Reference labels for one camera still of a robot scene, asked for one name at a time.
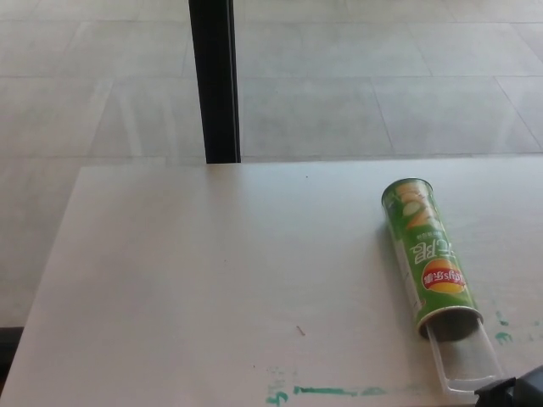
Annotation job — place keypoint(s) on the green chips can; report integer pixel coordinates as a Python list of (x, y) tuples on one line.
[(426, 246)]

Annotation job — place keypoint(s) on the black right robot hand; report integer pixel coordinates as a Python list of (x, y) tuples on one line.
[(515, 392)]

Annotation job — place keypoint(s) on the black vertical pillar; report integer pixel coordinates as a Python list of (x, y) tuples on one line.
[(215, 80)]

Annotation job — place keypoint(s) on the clear plastic chips tray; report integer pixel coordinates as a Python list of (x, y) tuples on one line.
[(462, 360)]

